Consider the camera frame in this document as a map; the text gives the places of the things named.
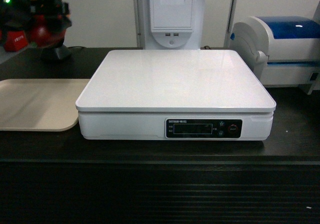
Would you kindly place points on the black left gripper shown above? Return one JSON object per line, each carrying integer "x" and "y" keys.
{"x": 18, "y": 15}

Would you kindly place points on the dark red mango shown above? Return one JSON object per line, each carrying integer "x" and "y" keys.
{"x": 46, "y": 32}

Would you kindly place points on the white checkout scale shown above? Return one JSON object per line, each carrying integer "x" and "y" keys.
{"x": 175, "y": 95}

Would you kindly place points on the red fire extinguisher box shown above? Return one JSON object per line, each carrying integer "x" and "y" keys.
{"x": 15, "y": 41}

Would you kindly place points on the black round barcode scanner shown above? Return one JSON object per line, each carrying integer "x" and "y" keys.
{"x": 55, "y": 54}

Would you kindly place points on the beige plastic tray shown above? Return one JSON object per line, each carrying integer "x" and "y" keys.
{"x": 47, "y": 105}

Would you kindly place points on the white blue label printer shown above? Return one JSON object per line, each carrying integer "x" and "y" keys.
{"x": 281, "y": 51}

